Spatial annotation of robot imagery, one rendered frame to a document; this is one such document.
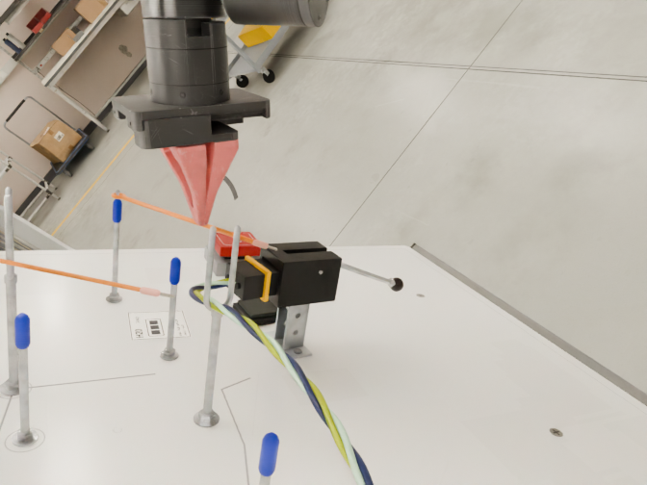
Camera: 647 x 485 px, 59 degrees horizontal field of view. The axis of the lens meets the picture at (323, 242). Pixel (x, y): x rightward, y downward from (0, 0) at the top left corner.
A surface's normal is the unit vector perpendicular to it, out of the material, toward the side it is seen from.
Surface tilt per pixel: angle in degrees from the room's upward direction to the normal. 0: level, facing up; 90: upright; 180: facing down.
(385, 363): 54
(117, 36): 90
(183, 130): 95
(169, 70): 66
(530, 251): 0
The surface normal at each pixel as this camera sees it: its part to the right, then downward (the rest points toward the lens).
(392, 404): 0.15, -0.93
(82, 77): 0.46, 0.30
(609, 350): -0.64, -0.54
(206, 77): 0.63, 0.32
